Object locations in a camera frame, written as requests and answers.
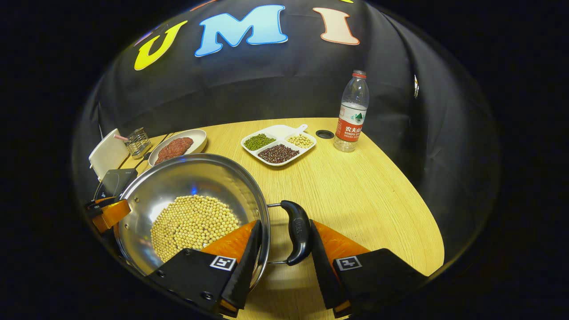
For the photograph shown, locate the clear plastic water bottle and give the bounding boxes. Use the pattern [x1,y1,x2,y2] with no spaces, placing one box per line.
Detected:
[333,70,370,153]

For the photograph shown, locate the heap of dark red beans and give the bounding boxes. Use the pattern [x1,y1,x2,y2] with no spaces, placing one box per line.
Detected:
[258,144,300,164]

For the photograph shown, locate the small heap of soybeans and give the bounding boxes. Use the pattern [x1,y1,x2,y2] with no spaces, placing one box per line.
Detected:
[286,134,314,149]

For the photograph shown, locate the pile of soybeans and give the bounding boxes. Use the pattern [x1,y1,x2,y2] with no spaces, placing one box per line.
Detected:
[150,195,240,263]

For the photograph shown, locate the heap of green mung beans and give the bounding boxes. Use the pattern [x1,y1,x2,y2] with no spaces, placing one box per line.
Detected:
[243,133,276,151]

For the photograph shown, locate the white round plate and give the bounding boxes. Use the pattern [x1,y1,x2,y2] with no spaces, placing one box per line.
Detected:
[148,129,208,167]

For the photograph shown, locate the black induction cooktop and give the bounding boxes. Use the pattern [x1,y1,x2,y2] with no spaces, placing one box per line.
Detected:
[93,168,138,200]

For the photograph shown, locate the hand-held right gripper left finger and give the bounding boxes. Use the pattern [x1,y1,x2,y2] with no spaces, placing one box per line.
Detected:
[147,219,264,318]

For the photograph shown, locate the white toaster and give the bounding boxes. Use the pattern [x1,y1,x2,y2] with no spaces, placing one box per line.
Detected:
[88,128,130,182]

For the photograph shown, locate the stainless steel pot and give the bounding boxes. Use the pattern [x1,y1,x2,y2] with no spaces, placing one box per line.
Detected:
[113,153,313,292]

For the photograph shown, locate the red meat piece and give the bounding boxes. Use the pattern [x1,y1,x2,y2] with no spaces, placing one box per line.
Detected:
[154,144,178,165]
[167,137,194,156]

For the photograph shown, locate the metal wire basket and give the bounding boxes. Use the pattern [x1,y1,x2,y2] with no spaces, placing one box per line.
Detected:
[124,128,152,160]

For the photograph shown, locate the black backdrop cloth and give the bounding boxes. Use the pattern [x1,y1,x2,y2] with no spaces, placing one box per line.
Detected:
[73,0,501,267]

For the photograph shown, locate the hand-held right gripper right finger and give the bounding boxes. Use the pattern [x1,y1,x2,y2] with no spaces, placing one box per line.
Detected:
[309,219,429,318]

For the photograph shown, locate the white divided dish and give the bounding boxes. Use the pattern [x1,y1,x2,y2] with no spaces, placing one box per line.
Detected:
[240,124,317,167]

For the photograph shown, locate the black power cable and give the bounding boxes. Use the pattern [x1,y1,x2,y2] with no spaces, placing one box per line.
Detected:
[133,132,175,172]

